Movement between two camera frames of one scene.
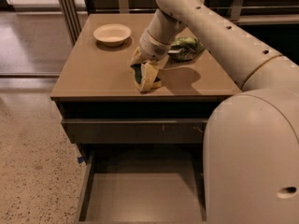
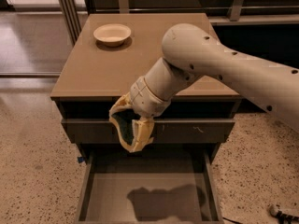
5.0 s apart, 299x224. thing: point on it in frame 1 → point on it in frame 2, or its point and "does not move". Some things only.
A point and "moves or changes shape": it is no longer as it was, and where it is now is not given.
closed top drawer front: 135,131 does not move
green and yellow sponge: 145,77 moves or changes shape
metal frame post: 68,6 does not move
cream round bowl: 112,35 does not move
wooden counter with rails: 263,6 does not move
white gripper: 151,49 → 146,98
